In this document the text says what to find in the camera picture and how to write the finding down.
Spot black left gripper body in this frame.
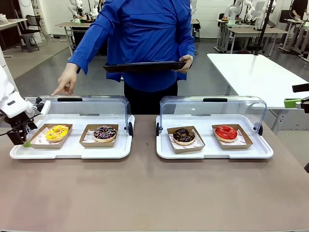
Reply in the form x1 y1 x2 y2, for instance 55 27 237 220
6 113 39 146

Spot yellow sprinkled donut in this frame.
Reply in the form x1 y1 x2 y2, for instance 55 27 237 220
45 124 70 143

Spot red glazed donut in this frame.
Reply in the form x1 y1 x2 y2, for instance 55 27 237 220
214 124 239 143
211 124 254 150

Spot grey-framed background work table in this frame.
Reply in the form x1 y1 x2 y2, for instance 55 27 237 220
55 22 92 61

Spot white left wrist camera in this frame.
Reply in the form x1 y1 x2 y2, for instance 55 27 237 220
33 96 52 116

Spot person black trousers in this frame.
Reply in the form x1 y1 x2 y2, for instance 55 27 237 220
123 81 179 115

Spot person right forearm blue sleeve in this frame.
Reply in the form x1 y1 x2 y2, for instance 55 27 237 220
67 14 114 75

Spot black office chair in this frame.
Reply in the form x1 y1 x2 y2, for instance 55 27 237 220
18 14 48 53

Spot dark chocolate donut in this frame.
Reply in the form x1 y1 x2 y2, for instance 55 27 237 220
167 125 206 155

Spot black camera stand pole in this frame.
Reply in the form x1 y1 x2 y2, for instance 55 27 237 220
253 0 277 57

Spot person right hand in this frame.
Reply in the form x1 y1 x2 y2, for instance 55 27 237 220
51 63 79 96

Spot wooden background desk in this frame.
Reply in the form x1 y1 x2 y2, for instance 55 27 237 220
0 18 28 58

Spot black serving tray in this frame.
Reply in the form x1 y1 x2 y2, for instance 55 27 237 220
102 60 187 73

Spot white printed paper liner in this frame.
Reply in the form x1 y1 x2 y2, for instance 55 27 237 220
83 129 117 144
169 133 203 151
213 128 250 146
35 131 48 146

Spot person torso blue shirt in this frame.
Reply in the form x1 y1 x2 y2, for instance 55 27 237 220
67 0 197 93

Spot grey background work table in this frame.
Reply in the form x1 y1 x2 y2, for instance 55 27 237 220
215 18 288 58

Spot person left hand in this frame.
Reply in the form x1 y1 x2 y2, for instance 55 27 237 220
175 54 195 74

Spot clear display case lid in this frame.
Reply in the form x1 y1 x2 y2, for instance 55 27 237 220
159 96 267 136
23 95 134 140

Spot background person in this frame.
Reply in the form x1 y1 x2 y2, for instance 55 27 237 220
288 0 309 19

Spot chocolate donut with white drizzle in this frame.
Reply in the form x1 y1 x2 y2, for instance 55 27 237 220
92 125 117 143

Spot person left forearm blue sleeve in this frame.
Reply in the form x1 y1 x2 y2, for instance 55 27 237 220
180 26 197 58

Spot white display case base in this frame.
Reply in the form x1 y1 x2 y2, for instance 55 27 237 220
155 113 274 160
9 113 136 160

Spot yellow frosted donut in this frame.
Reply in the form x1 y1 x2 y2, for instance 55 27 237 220
28 123 73 149

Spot white side table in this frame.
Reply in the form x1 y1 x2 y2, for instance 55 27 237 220
206 53 309 136

